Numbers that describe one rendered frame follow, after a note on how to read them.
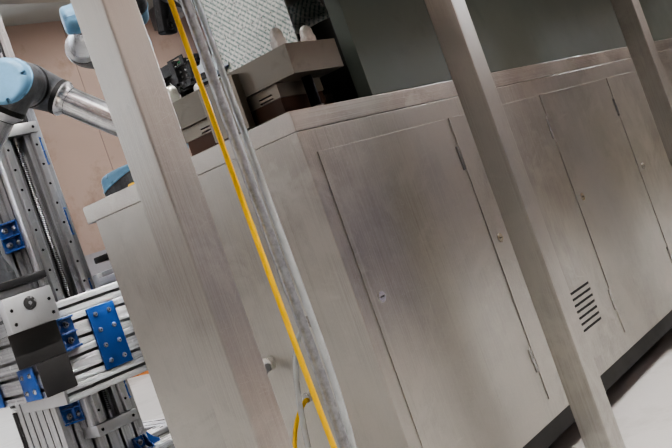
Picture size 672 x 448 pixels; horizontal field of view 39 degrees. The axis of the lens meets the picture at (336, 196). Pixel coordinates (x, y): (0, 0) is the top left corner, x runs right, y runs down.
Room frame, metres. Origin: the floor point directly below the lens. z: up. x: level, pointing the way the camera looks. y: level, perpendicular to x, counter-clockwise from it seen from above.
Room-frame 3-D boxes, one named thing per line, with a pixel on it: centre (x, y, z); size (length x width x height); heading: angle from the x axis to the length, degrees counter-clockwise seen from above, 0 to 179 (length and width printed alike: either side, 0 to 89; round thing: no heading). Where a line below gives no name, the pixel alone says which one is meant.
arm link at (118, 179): (2.88, 0.59, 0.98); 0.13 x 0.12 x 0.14; 107
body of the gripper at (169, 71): (2.24, 0.25, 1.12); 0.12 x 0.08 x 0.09; 52
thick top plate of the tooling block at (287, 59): (1.97, 0.10, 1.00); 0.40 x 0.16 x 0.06; 52
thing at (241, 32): (2.09, 0.06, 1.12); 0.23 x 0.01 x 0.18; 52
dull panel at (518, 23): (2.84, -0.81, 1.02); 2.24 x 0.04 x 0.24; 142
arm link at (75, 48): (2.61, 0.51, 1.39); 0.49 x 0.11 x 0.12; 17
